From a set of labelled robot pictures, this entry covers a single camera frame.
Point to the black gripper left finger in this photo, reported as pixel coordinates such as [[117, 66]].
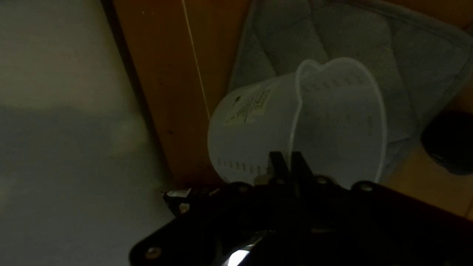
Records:
[[278, 168]]

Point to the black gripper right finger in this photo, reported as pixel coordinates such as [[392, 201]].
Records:
[[300, 168]]

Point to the clear plastic measuring jug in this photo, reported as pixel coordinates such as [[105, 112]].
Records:
[[330, 114]]

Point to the small black round object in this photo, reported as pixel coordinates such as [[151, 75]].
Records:
[[448, 139]]

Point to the grey quilted pot holder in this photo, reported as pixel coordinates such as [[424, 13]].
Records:
[[419, 62]]

